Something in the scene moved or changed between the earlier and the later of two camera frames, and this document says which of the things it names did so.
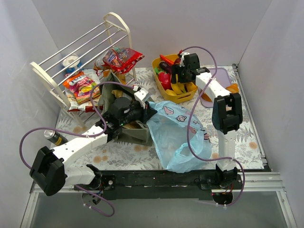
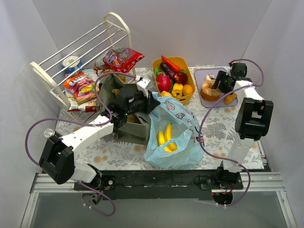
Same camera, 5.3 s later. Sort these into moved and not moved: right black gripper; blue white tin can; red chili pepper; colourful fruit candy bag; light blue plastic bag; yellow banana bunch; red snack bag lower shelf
Moved: light blue plastic bag; yellow banana bunch; right black gripper
Not moved: blue white tin can; red chili pepper; red snack bag lower shelf; colourful fruit candy bag
